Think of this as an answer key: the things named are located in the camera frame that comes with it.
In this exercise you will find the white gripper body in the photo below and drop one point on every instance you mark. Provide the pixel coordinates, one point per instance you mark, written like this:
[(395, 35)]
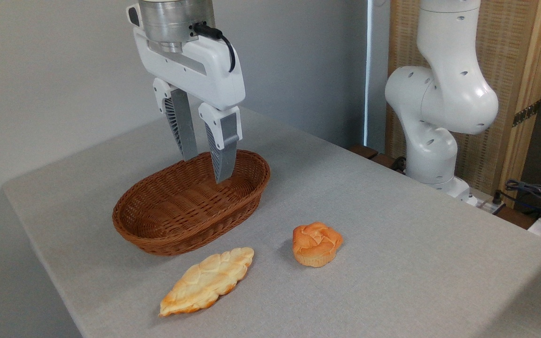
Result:
[(204, 75)]

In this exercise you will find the long braided bread loaf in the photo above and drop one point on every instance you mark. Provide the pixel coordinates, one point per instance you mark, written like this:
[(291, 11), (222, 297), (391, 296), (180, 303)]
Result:
[(207, 281)]

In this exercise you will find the brass screen hinge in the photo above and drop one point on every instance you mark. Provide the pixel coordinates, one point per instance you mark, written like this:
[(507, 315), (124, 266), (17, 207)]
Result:
[(526, 113)]

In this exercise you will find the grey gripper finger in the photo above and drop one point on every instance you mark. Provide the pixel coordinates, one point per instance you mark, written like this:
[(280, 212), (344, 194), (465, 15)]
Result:
[(227, 145), (182, 126)]

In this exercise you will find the round orange bread bun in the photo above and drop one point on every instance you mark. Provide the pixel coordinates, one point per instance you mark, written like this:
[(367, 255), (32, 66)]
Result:
[(316, 244)]

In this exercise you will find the brown oval wicker basket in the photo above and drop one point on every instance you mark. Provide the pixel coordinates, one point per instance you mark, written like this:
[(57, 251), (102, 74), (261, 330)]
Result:
[(181, 220)]

